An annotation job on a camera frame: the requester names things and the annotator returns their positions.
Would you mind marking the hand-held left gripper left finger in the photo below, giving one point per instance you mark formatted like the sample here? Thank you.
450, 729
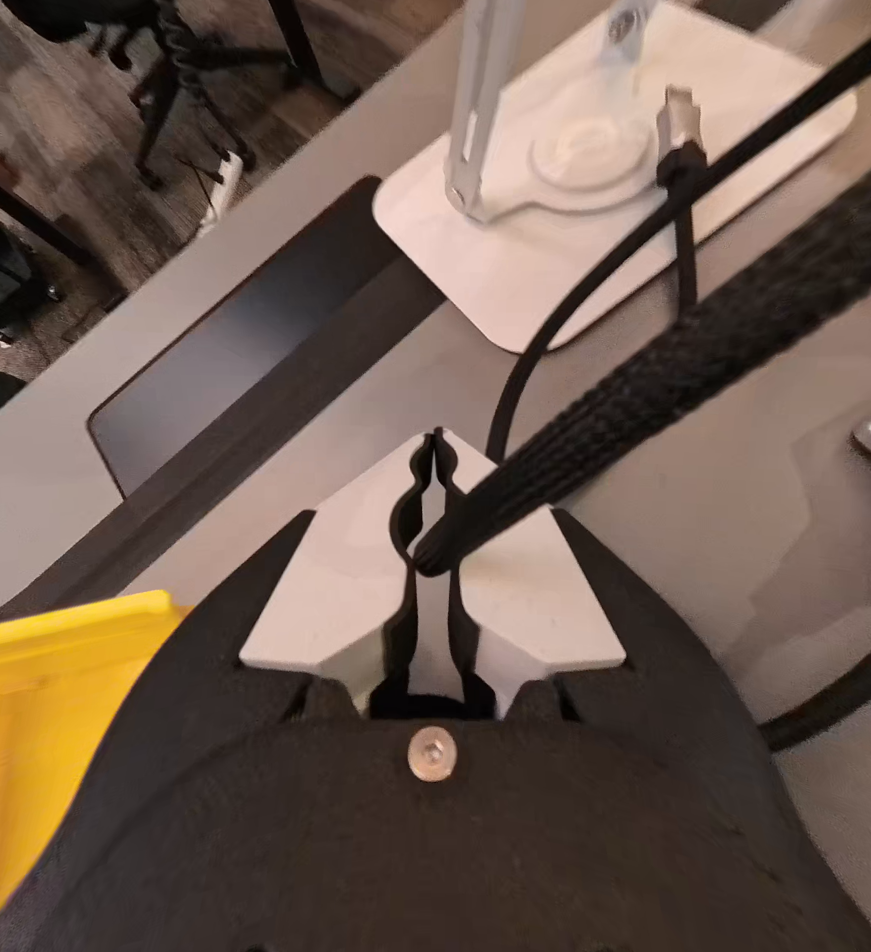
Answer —
331, 595

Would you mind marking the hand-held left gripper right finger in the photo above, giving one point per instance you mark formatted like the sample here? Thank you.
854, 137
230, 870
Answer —
547, 602

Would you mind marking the yellow plastic bin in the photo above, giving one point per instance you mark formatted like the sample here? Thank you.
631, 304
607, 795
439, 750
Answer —
34, 706

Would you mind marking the dark tablet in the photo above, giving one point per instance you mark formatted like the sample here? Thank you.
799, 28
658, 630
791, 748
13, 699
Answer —
242, 349

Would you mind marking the white stand base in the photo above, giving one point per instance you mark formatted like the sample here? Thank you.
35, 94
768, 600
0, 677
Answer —
495, 282

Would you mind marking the black office chair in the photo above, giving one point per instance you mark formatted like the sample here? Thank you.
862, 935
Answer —
71, 15

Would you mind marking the clear acrylic stand post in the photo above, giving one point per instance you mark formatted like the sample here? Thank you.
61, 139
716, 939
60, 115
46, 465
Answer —
592, 149

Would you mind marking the white bracket bar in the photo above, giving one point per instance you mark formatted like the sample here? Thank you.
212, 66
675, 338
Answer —
473, 111

